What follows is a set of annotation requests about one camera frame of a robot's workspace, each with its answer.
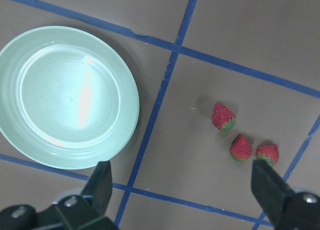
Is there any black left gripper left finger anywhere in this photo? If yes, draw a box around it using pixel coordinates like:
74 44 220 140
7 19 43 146
0 161 117 230

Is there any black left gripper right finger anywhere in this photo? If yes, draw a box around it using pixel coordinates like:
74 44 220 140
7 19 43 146
250 160 320 230

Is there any red strawberry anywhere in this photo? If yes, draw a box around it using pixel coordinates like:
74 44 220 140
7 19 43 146
230 134 253 162
255 144 279 166

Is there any strawberry with green leaves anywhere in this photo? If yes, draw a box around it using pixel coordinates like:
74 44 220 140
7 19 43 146
211 103 236 131

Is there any light green plate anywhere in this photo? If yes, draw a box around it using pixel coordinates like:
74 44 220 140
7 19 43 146
0 26 140 170

